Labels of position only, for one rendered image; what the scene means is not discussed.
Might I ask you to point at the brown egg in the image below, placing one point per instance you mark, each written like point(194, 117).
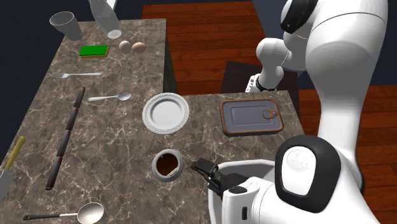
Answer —
point(139, 47)

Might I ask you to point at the flat grey tin can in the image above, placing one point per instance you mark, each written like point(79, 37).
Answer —
point(249, 116)

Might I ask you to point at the pale grey egg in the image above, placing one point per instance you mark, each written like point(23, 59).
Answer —
point(125, 47)

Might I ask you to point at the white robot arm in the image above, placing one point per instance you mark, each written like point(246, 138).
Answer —
point(338, 77)

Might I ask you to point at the silver fork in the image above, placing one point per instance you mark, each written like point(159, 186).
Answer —
point(80, 74)

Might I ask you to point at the silver spoon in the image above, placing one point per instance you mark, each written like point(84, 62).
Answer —
point(122, 96)

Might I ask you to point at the grey mug with brown inside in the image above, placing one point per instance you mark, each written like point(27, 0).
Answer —
point(167, 164)

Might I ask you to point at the long dark red rod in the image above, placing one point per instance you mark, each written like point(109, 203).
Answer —
point(65, 136)

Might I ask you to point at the grey tumbler cup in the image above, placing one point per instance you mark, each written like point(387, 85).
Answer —
point(69, 28)

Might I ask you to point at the green and yellow sponge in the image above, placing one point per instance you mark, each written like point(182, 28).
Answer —
point(94, 51)

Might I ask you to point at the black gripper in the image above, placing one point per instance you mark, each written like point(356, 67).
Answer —
point(228, 180)

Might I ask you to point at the white plate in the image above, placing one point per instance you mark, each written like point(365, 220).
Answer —
point(165, 113)

